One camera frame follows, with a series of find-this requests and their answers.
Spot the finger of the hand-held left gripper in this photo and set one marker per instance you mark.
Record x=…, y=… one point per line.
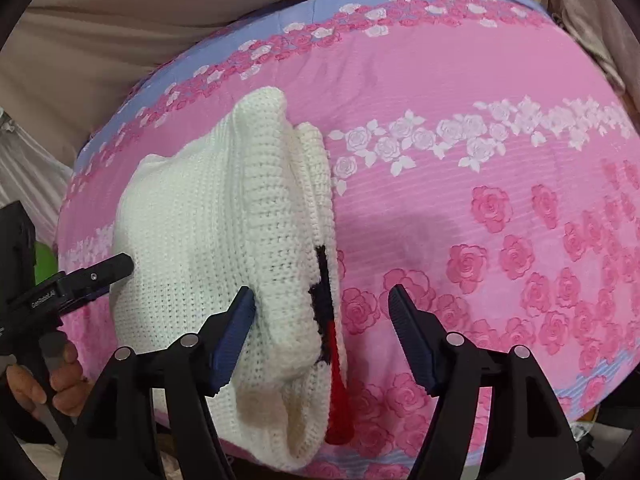
x=100, y=272

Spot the beige cloth backdrop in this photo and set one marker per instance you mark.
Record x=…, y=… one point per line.
x=100, y=45

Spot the pink floral bed sheet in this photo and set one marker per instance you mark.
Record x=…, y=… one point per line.
x=475, y=200

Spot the white red black knit sweater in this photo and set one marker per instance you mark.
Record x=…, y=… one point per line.
x=220, y=240

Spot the green object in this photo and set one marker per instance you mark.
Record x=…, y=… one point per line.
x=46, y=262

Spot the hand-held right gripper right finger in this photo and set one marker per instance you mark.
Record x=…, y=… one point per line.
x=411, y=336

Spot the person's left hand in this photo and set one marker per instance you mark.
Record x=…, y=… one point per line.
x=65, y=380

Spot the white curtain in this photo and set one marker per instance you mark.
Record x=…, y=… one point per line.
x=30, y=185

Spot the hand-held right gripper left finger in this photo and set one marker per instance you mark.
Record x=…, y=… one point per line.
x=232, y=341

